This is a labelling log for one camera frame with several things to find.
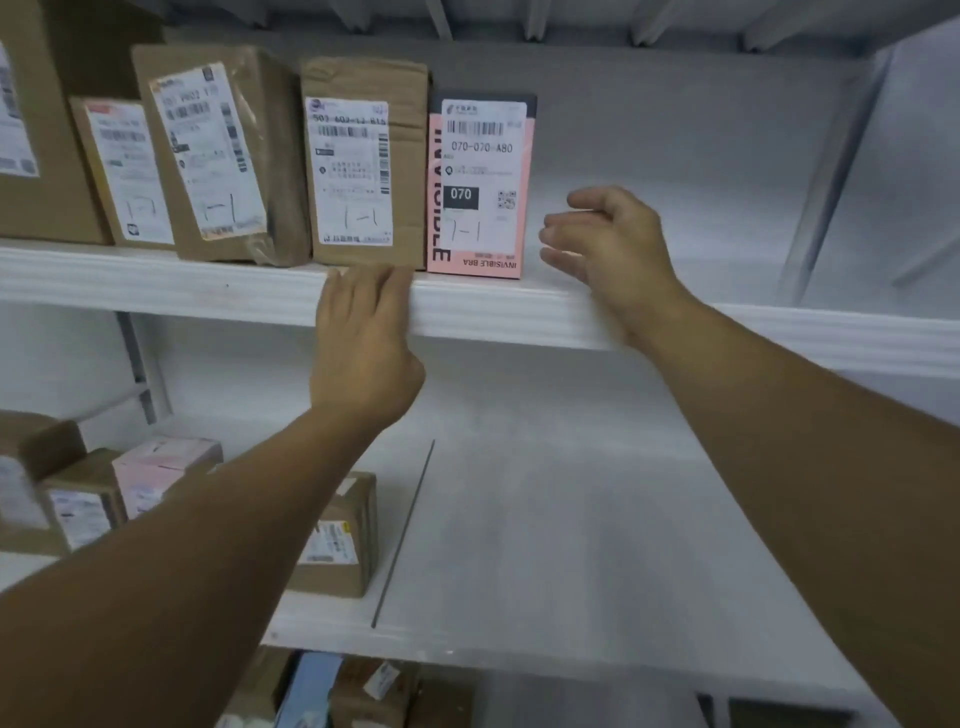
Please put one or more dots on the person's right hand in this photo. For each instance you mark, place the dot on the person's right hand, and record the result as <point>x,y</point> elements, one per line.
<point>622,255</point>

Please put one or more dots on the person's left hand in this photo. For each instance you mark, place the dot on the person's left hand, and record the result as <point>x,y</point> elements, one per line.
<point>367,352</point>

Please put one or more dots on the white metal shelf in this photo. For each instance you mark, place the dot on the white metal shelf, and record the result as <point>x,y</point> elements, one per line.
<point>600,315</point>

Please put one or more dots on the pink black lettered box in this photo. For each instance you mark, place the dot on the pink black lettered box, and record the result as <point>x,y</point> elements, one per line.
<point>439,187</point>

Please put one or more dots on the brown parcel 1012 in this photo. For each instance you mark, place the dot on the brown parcel 1012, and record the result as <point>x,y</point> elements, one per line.
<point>352,570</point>

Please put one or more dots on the pink package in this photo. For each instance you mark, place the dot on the pink package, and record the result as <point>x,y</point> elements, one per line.
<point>172,457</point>

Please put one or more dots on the brown box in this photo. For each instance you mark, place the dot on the brown box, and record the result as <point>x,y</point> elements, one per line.
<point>45,442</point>

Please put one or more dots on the light blue box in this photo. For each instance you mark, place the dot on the light blue box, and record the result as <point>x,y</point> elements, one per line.
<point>311,690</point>

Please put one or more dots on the small parcel yellow tape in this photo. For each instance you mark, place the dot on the small parcel yellow tape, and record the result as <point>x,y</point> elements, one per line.
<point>82,150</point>

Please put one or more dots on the bottom-shelf brown parcels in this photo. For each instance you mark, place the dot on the bottom-shelf brown parcels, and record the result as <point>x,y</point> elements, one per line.
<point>360,709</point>

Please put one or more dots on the person's left forearm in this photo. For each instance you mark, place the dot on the person's left forearm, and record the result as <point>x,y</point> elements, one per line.
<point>165,585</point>

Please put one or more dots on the person's right forearm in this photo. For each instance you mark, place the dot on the person's right forearm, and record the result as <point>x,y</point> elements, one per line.
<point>825,487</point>

